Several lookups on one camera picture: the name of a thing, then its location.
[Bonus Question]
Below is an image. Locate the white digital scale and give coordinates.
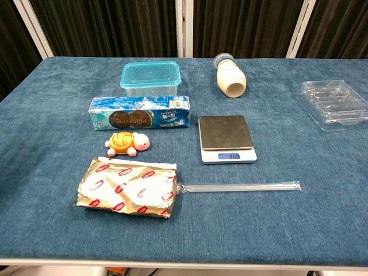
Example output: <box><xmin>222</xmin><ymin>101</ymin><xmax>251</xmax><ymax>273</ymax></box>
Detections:
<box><xmin>197</xmin><ymin>115</ymin><xmax>259</xmax><ymax>165</ymax></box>

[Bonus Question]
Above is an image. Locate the clear plastic blister tray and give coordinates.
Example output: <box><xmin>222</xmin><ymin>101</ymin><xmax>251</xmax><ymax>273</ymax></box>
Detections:
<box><xmin>297</xmin><ymin>79</ymin><xmax>368</xmax><ymax>133</ymax></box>

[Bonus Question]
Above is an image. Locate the black pleated curtain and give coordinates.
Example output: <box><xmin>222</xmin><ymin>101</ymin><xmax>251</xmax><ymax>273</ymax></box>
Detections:
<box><xmin>192</xmin><ymin>0</ymin><xmax>305</xmax><ymax>59</ymax></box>
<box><xmin>296</xmin><ymin>0</ymin><xmax>368</xmax><ymax>60</ymax></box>
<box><xmin>28</xmin><ymin>0</ymin><xmax>179</xmax><ymax>58</ymax></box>
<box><xmin>0</xmin><ymin>0</ymin><xmax>44</xmax><ymax>101</ymax></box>

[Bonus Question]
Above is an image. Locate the white frame post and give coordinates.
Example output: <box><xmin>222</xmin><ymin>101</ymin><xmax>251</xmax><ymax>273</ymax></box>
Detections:
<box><xmin>285</xmin><ymin>0</ymin><xmax>321</xmax><ymax>59</ymax></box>
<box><xmin>13</xmin><ymin>0</ymin><xmax>54</xmax><ymax>60</ymax></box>
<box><xmin>175</xmin><ymin>0</ymin><xmax>195</xmax><ymax>58</ymax></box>

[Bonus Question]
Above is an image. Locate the blue sandwich cookie box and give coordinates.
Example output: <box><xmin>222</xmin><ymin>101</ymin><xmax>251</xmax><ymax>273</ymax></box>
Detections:
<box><xmin>87</xmin><ymin>95</ymin><xmax>191</xmax><ymax>131</ymax></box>

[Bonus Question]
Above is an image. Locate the gold red snack packet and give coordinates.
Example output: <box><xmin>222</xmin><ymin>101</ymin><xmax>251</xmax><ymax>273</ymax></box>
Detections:
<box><xmin>73</xmin><ymin>156</ymin><xmax>178</xmax><ymax>219</ymax></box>

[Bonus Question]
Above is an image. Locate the cream sauce bottle clear cap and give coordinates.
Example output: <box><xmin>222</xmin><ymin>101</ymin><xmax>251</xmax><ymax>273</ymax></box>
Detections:
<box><xmin>212</xmin><ymin>53</ymin><xmax>247</xmax><ymax>99</ymax></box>

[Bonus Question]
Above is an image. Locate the white table frame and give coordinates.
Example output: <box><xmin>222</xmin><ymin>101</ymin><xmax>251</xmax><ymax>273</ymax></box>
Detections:
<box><xmin>0</xmin><ymin>256</ymin><xmax>368</xmax><ymax>276</ymax></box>

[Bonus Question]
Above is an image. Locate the yellow pink turtle toy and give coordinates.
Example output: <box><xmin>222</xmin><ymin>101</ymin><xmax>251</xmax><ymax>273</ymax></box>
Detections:
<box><xmin>104</xmin><ymin>131</ymin><xmax>151</xmax><ymax>158</ymax></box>

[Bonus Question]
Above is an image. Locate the blue table cloth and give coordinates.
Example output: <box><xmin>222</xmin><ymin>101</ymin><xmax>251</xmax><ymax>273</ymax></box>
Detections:
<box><xmin>0</xmin><ymin>56</ymin><xmax>368</xmax><ymax>259</ymax></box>

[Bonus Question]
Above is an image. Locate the clear container with teal lid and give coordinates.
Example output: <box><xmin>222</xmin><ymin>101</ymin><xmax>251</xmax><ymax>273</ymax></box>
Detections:
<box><xmin>120</xmin><ymin>61</ymin><xmax>183</xmax><ymax>98</ymax></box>

